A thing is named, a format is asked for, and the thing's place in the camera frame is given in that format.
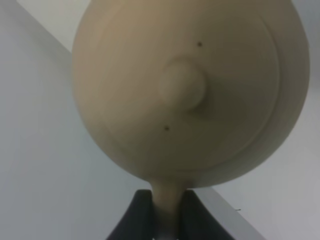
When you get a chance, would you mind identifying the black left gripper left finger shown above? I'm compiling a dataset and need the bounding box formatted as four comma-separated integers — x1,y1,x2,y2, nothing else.
106,189,156,240

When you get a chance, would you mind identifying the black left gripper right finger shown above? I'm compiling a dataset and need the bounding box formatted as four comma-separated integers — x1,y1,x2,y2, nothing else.
178,190,234,240

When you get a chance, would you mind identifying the beige teapot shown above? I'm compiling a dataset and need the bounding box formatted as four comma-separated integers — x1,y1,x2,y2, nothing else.
72,0,310,240

